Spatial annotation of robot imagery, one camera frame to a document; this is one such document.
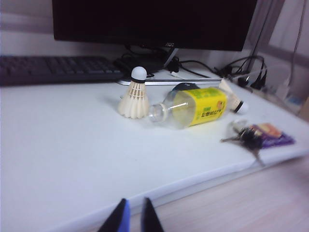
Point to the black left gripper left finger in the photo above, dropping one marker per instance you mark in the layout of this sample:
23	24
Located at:
119	217

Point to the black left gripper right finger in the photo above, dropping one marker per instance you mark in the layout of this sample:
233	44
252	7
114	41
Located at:
150	217

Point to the white feather shuttlecock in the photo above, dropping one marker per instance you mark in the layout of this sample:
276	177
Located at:
231	96
135	101

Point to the white raised desk board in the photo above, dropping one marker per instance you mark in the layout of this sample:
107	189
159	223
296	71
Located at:
72	145

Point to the clear bottle with yellow label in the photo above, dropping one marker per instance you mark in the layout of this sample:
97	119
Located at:
205	106

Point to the bunch of keys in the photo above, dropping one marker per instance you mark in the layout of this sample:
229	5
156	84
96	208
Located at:
248	139

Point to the silver monitor stand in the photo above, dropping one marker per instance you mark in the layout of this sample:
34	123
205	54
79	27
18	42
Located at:
169	81

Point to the purple printed card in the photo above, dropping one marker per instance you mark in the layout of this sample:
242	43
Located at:
275	136

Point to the black computer keyboard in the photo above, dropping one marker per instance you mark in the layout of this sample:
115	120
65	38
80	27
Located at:
53	70

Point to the white power strip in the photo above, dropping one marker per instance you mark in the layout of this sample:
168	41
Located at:
270	90

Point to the black AOC computer monitor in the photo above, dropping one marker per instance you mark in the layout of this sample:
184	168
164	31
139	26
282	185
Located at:
154	21

